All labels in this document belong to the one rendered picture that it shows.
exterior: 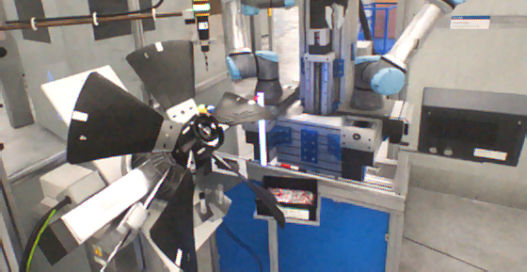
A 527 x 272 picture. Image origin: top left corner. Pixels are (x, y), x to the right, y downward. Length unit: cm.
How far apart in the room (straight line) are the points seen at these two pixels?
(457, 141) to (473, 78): 150
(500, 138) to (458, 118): 12
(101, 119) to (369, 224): 107
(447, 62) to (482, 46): 21
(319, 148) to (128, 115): 109
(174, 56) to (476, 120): 92
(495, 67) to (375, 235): 155
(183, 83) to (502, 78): 214
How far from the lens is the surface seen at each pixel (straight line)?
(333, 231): 157
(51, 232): 90
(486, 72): 271
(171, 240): 83
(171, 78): 109
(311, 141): 175
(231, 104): 124
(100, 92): 89
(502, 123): 120
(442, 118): 119
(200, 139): 94
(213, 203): 116
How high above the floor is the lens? 162
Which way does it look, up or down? 17 degrees down
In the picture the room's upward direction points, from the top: 4 degrees counter-clockwise
